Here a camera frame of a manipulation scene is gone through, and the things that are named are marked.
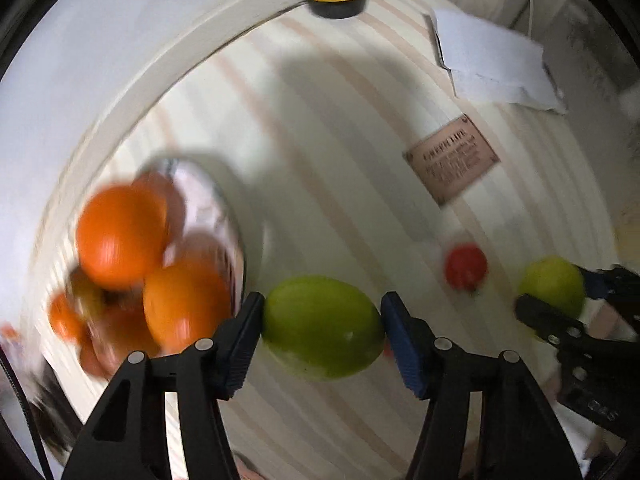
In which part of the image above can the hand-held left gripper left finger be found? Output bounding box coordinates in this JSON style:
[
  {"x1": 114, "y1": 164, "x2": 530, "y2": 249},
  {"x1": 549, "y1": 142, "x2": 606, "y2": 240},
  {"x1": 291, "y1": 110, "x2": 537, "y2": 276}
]
[{"x1": 61, "y1": 291, "x2": 266, "y2": 480}]

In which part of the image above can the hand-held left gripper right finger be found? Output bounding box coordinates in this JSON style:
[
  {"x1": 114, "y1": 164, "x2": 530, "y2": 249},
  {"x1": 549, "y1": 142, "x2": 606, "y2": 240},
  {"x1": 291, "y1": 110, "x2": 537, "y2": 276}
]
[{"x1": 380, "y1": 291, "x2": 583, "y2": 480}]

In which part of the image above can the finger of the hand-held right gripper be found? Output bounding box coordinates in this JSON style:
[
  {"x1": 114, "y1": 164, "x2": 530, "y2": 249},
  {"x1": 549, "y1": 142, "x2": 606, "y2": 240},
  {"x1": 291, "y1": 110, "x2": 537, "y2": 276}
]
[
  {"x1": 515, "y1": 294, "x2": 587, "y2": 347},
  {"x1": 579, "y1": 265, "x2": 640, "y2": 333}
]

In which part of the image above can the green apple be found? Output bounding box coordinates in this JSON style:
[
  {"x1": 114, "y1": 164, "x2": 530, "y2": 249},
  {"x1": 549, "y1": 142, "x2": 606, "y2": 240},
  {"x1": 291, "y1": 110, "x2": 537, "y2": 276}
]
[{"x1": 518, "y1": 256, "x2": 587, "y2": 318}]

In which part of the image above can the medium orange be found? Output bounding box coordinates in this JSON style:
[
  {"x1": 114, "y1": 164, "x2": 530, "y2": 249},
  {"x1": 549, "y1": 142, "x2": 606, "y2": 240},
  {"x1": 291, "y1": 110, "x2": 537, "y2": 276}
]
[{"x1": 143, "y1": 260, "x2": 233, "y2": 353}]

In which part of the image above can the green mango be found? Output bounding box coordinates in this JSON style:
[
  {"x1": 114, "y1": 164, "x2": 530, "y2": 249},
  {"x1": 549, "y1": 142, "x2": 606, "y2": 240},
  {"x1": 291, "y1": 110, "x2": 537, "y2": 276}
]
[{"x1": 261, "y1": 275, "x2": 387, "y2": 381}]

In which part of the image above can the brown pear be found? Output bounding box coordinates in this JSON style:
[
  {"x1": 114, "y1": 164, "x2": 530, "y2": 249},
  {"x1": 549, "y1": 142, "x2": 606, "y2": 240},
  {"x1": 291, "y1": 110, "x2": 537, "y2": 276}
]
[
  {"x1": 67, "y1": 267, "x2": 106, "y2": 318},
  {"x1": 80, "y1": 310, "x2": 161, "y2": 378}
]

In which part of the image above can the metal fruit bowl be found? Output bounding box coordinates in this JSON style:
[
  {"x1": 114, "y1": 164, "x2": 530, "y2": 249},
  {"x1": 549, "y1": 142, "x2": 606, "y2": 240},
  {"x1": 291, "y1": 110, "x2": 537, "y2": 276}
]
[{"x1": 65, "y1": 157, "x2": 248, "y2": 361}]

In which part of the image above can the large orange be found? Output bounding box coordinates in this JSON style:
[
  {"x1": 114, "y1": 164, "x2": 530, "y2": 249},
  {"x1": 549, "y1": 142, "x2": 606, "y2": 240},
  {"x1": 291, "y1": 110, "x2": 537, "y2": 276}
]
[{"x1": 76, "y1": 185, "x2": 168, "y2": 291}]

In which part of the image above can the bright orange tangerine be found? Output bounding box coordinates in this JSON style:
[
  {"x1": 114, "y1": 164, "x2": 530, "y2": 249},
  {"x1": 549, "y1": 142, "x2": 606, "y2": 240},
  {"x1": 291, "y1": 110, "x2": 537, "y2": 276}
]
[{"x1": 48, "y1": 292, "x2": 88, "y2": 343}]

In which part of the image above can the red cherry tomato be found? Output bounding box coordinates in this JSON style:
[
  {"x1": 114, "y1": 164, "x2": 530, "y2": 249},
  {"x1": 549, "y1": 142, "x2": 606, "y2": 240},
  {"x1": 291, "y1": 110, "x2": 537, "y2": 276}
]
[{"x1": 444, "y1": 242, "x2": 488, "y2": 292}]

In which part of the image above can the brown rectangular label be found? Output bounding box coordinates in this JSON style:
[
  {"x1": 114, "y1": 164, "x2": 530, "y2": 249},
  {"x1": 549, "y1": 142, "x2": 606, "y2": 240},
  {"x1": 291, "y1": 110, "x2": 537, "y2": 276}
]
[{"x1": 402, "y1": 114, "x2": 501, "y2": 207}]

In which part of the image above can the white paper packet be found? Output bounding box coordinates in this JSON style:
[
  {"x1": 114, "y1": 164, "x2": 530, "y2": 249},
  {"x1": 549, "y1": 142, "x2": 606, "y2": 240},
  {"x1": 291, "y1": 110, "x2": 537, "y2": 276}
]
[{"x1": 425, "y1": 7, "x2": 568, "y2": 115}]

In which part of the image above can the black cable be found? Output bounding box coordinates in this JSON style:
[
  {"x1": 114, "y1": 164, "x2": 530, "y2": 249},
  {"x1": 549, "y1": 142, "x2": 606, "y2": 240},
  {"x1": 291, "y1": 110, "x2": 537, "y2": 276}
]
[{"x1": 0, "y1": 345, "x2": 55, "y2": 480}]

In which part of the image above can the white cable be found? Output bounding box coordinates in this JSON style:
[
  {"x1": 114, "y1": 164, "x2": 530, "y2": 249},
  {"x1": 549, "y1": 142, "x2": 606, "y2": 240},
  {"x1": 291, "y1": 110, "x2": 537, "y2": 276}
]
[{"x1": 525, "y1": 0, "x2": 543, "y2": 36}]

